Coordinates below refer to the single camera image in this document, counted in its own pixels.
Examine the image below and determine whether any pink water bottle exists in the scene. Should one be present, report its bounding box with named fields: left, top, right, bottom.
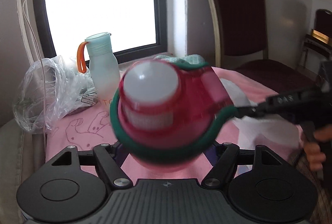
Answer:
left=109, top=59, right=235, bottom=170

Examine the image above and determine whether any pale teal frosted bottle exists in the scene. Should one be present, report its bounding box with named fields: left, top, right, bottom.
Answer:
left=77, top=31, right=121, bottom=96

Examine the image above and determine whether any beige sofa cushion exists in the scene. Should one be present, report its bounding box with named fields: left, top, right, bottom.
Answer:
left=0, top=118, right=47, bottom=214

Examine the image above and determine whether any clear plastic bag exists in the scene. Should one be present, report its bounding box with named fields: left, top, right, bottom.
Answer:
left=12, top=56, right=98, bottom=134

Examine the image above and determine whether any maroon padded chair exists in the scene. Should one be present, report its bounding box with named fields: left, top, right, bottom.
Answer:
left=302, top=8, right=332, bottom=71
left=199, top=0, right=322, bottom=100

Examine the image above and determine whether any person's right hand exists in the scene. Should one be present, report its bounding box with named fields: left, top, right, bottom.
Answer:
left=303, top=127, right=332, bottom=173

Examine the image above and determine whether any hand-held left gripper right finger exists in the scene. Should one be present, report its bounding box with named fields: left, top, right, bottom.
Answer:
left=201, top=142, right=284, bottom=189

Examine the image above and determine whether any pink printed blanket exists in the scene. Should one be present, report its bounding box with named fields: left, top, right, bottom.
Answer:
left=45, top=66, right=305, bottom=180

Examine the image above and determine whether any thin white cable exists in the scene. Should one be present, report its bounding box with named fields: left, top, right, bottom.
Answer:
left=22, top=0, right=52, bottom=131

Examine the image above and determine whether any white printed label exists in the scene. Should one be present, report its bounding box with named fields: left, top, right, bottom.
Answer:
left=81, top=94, right=98, bottom=106

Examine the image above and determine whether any teal striped towel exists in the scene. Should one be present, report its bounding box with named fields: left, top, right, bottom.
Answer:
left=153, top=54, right=208, bottom=68

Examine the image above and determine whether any white paper towel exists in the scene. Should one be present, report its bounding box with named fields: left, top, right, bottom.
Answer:
left=220, top=76, right=305, bottom=162

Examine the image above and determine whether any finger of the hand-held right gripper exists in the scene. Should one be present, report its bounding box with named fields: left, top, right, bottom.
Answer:
left=233, top=100, right=269, bottom=119

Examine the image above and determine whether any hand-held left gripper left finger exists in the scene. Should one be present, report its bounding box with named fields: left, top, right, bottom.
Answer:
left=49, top=142, right=133, bottom=189

